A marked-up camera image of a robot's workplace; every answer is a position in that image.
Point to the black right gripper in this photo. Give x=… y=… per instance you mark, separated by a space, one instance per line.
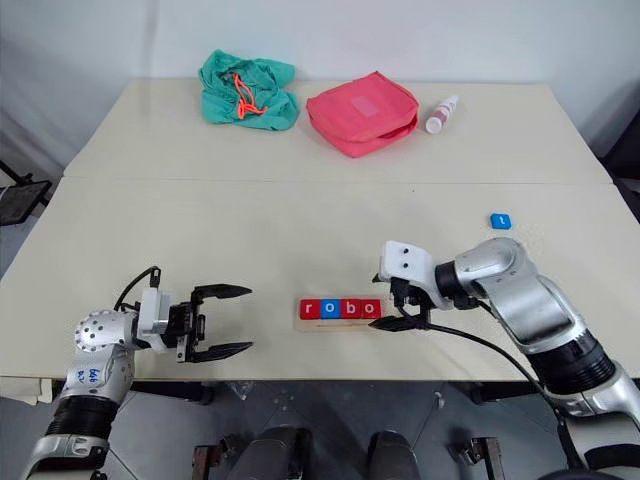
x=412 y=300

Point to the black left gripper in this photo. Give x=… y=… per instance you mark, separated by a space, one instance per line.
x=185 y=325

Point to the red letter o tile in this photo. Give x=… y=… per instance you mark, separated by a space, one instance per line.
x=370 y=308

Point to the red letter b tile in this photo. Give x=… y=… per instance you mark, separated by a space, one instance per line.
x=350 y=308

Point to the wooden letter tray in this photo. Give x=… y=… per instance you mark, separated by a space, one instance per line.
x=340 y=325

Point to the blue letter o tile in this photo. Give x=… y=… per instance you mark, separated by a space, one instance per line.
x=330 y=308

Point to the red letter r tile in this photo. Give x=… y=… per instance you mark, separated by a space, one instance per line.
x=310 y=309

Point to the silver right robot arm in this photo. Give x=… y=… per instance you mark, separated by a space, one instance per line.
x=525 y=300

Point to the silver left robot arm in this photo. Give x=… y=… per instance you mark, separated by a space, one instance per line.
x=95 y=335

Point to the blue letter t tile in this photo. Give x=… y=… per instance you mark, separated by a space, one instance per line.
x=501 y=221

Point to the crumpled clear plastic bag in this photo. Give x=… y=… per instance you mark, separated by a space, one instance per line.
x=243 y=390

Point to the black table leg bar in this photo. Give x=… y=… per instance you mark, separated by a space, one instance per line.
x=170 y=391
x=505 y=392

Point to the dark rounded shape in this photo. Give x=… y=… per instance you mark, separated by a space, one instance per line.
x=392 y=460
x=277 y=455

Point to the pink fabric zip pouch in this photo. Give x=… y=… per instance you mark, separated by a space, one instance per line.
x=357 y=117

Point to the white pink small bottle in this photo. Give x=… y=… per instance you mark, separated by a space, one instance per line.
x=439 y=117

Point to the black metal stand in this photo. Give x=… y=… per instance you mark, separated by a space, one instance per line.
x=22 y=200

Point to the dark grey furniture piece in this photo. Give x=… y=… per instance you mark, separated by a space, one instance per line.
x=625 y=165

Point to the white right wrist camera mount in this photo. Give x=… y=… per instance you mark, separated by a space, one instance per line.
x=405 y=260

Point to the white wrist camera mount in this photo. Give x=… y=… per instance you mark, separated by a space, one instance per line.
x=150 y=305
x=405 y=260

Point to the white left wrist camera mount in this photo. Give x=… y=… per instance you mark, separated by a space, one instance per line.
x=150 y=305

